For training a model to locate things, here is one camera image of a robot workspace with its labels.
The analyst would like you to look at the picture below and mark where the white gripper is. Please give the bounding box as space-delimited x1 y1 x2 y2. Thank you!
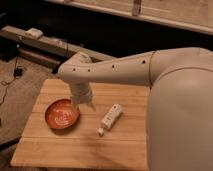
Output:
70 83 96 112

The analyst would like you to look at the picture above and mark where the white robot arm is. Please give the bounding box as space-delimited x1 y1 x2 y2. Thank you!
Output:
58 47 213 171

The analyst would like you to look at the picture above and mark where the orange ceramic bowl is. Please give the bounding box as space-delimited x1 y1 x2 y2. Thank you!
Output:
45 99 80 130

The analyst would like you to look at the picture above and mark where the wooden cutting board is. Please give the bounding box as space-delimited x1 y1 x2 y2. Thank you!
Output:
11 79 149 171

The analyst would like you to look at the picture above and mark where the small white block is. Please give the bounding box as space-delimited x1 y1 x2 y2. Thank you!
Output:
25 28 43 38

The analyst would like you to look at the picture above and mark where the long wooden beam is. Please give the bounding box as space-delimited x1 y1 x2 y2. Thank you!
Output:
0 25 113 60

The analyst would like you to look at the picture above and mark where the black cable with plug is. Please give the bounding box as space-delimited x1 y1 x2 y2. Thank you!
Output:
0 34 26 108

